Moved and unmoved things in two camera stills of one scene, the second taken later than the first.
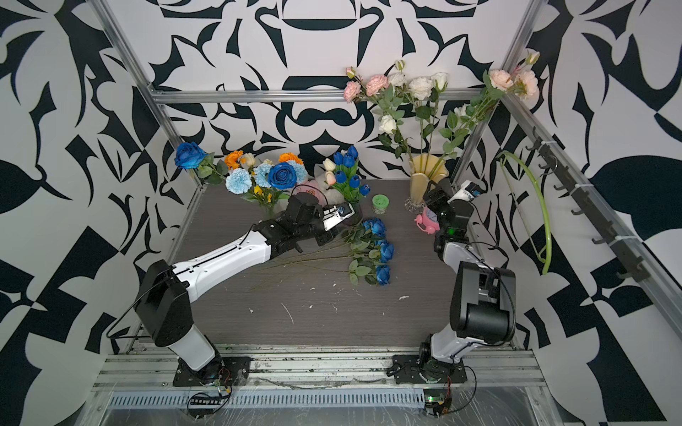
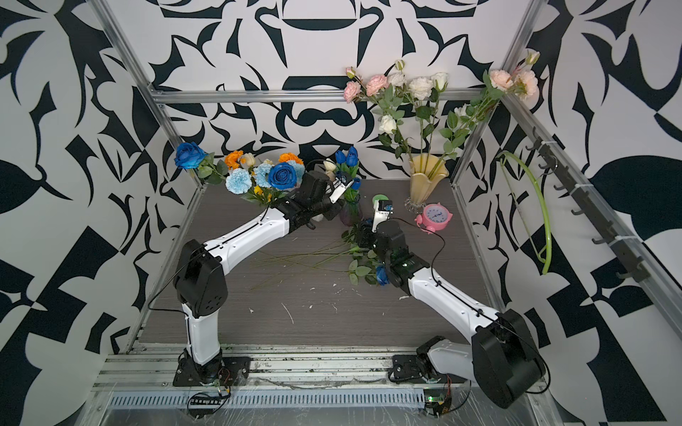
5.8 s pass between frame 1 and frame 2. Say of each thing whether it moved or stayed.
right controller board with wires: stayed
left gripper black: moved
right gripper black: moved
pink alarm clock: stayed
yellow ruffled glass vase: stayed
